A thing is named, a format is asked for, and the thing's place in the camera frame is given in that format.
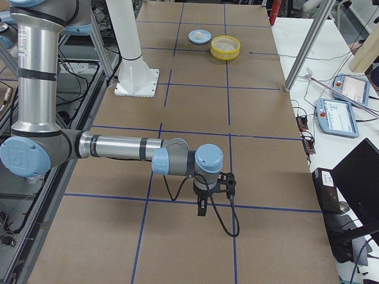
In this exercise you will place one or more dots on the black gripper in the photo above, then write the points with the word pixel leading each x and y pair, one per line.
pixel 201 194

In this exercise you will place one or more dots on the white steamed bun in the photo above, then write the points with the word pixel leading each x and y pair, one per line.
pixel 198 35

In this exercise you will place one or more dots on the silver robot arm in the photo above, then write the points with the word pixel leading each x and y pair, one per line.
pixel 38 144

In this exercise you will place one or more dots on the yellow bamboo steamer basket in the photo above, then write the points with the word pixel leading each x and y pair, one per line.
pixel 225 47

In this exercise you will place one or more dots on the lower orange black connector block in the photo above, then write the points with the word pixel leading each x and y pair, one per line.
pixel 308 148

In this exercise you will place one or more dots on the orange black connector block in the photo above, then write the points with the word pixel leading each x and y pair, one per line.
pixel 308 148
pixel 302 123

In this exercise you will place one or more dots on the black computer box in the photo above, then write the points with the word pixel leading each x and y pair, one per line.
pixel 326 191

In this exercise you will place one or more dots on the upper orange black connector block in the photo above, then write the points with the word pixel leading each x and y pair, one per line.
pixel 302 123

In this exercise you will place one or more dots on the black monitor on stand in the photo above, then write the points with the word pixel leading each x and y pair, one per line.
pixel 356 177

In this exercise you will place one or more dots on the near blue teach pendant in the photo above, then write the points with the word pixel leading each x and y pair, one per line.
pixel 336 118

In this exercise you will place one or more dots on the blue teach pendant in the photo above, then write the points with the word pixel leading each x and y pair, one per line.
pixel 353 88
pixel 336 118

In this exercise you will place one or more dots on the metal reacher grabber stick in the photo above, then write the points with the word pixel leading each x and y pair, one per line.
pixel 340 96

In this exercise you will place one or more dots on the light blue plate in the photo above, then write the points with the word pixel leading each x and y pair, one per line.
pixel 206 37

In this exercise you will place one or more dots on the far blue teach pendant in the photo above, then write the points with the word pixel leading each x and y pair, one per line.
pixel 353 88

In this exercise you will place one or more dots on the red fire extinguisher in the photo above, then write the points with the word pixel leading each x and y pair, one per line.
pixel 274 11

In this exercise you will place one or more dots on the wooden beam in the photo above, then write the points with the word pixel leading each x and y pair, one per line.
pixel 367 53

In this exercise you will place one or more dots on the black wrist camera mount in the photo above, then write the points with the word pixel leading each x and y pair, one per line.
pixel 226 184

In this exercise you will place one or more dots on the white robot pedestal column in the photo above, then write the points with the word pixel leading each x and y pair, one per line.
pixel 135 78

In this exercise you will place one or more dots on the aluminium frame post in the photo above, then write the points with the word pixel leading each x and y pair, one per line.
pixel 308 42

